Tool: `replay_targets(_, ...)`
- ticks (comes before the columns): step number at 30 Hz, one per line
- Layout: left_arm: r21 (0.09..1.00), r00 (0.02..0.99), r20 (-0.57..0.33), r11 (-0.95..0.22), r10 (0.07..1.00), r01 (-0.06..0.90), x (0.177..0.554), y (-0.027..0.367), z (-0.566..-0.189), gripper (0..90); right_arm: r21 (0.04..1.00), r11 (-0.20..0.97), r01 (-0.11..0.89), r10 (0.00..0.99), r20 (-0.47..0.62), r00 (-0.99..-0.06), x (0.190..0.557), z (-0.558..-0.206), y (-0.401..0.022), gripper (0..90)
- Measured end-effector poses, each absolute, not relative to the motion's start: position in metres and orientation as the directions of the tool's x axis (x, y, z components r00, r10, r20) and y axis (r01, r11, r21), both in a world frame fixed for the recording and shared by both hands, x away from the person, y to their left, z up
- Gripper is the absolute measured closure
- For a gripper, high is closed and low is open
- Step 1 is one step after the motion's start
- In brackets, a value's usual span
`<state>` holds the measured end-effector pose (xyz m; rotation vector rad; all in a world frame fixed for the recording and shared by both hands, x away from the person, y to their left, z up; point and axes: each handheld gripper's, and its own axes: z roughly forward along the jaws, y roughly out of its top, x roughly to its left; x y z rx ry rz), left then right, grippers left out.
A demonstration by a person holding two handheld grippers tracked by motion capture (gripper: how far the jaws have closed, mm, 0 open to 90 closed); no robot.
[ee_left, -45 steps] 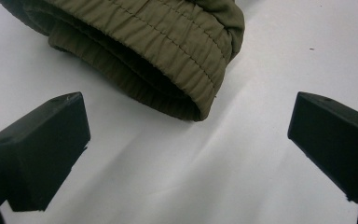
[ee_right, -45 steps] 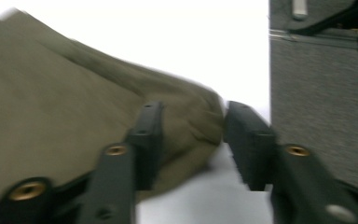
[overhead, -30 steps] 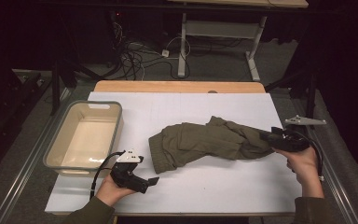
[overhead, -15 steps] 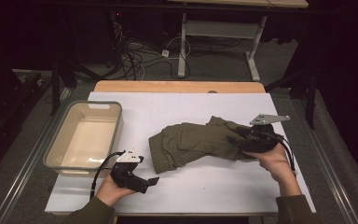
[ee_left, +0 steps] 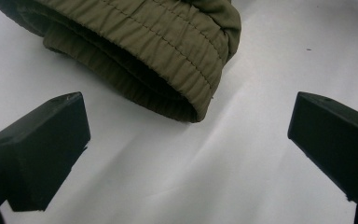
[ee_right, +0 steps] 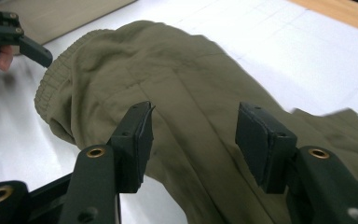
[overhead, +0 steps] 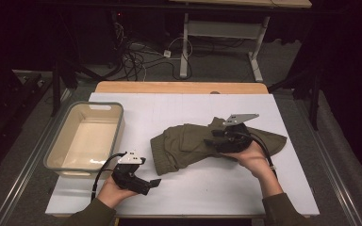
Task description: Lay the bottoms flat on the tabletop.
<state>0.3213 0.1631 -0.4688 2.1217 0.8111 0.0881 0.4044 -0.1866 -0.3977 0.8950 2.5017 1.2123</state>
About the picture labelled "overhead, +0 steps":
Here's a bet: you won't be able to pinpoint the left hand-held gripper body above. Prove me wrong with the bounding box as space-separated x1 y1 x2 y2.
111 151 152 196

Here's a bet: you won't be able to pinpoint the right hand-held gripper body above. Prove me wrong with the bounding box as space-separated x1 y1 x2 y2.
216 113 260 154

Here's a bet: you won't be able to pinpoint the olive green pants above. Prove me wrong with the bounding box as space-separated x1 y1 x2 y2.
150 116 288 177

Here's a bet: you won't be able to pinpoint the beige plastic basket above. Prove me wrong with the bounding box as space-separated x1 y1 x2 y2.
42 101 126 181

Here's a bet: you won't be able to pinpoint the person's left hand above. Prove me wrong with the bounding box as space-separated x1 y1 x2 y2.
96 175 140 210

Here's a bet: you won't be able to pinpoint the person's right hand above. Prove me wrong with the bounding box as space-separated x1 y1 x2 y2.
221 141 276 180

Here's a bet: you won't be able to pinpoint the white table board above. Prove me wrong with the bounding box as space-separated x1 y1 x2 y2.
45 92 321 218

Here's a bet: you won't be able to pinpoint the wooden table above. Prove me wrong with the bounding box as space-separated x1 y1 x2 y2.
94 81 270 94

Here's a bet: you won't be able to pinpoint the black metal stand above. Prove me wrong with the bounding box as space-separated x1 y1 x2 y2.
50 46 121 118
267 56 324 132

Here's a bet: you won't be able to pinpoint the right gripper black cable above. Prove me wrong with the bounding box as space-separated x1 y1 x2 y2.
248 131 277 177

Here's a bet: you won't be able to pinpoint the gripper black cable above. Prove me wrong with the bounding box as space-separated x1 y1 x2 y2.
90 152 127 202
248 131 277 177

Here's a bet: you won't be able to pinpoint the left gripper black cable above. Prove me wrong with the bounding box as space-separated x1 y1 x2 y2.
90 152 127 202

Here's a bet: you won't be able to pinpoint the tangle of floor cables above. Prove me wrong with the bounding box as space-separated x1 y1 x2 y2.
112 22 193 82

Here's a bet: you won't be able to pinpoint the metal floor rail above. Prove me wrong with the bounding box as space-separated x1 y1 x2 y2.
0 88 74 226
295 100 362 226

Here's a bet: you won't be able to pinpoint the white frame desk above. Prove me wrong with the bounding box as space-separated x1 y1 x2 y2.
169 0 313 83

